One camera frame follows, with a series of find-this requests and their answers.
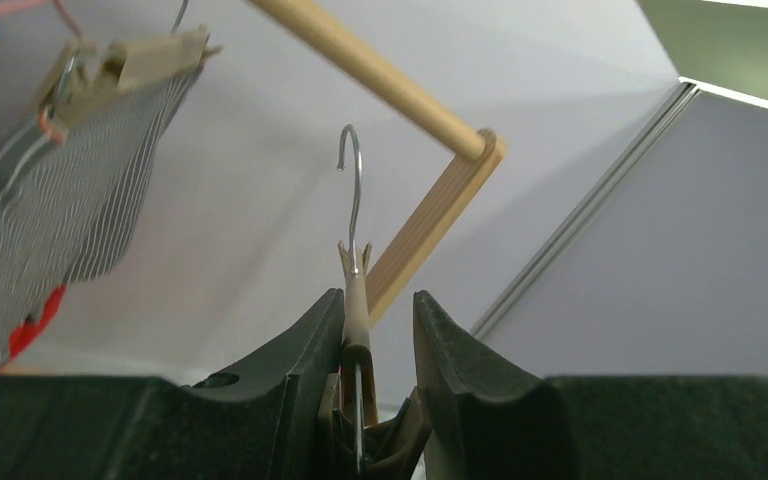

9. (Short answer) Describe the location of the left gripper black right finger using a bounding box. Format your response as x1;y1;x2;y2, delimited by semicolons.
413;290;768;479

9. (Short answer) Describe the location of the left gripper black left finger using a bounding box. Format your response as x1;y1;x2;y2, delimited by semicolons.
0;289;344;479

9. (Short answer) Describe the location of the grey striped underwear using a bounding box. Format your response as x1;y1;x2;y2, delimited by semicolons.
0;71;200;368

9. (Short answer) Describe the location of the wooden clip hanger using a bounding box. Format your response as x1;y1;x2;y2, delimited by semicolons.
29;1;222;142

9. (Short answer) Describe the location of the wooden clothes rack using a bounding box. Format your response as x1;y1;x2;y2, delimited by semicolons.
244;0;509;329

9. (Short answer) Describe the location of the red tank top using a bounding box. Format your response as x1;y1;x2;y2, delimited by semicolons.
0;286;66;374

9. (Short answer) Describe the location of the pink wire hanger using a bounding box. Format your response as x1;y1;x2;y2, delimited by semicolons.
0;1;84;127

